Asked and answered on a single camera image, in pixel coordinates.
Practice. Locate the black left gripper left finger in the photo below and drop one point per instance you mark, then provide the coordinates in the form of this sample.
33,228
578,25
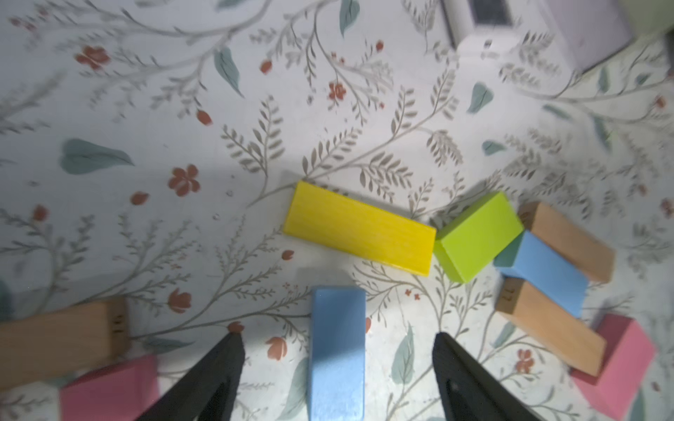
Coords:
208,391

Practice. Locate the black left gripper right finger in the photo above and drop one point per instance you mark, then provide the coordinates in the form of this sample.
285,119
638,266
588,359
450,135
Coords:
468,391

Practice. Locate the pink block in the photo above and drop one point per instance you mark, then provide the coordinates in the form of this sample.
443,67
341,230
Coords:
119,392
627,357

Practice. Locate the light blue block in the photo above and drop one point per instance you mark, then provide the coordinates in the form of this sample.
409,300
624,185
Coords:
337,362
530,259

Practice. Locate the lime green block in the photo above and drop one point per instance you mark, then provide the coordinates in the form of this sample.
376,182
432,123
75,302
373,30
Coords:
470,242

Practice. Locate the numbered wood block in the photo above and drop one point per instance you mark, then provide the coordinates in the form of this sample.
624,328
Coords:
55,344

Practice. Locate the yellow block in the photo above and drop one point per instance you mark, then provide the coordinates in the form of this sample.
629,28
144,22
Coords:
331,220

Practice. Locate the natural wood block lower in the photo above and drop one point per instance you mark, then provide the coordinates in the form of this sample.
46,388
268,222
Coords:
568,338

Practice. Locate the natural wood block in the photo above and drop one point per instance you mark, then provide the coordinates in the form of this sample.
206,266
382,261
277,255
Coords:
568,338
591,256

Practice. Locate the natural wood block upper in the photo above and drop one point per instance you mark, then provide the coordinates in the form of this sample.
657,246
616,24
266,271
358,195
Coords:
591,256

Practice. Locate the white remote control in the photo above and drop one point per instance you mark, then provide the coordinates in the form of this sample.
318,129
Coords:
480,26

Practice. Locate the pale green book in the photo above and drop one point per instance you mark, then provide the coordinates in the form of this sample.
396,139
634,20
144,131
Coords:
591,32

